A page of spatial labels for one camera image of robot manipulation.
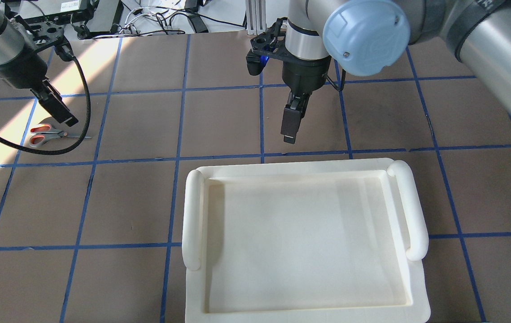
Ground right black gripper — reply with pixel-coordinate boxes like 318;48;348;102
280;58;331;144

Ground black network switch box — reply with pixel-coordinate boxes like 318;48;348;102
15;0;123;34

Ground cream plastic tray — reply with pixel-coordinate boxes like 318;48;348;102
181;158;430;323

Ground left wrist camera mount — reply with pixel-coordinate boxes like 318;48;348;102
9;16;75;62

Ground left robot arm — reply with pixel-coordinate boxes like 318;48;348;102
0;9;78;126

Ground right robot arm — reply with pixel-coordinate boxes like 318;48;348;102
285;0;511;114

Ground aluminium frame post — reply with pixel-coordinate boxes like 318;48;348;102
245;0;267;35

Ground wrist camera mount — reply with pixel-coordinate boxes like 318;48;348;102
245;17;288;76
9;16;75;62

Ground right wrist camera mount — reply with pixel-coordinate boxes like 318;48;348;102
245;17;288;76

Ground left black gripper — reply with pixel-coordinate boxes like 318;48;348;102
0;54;79;127

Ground red grey handled scissors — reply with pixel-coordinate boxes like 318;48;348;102
28;123;80;148

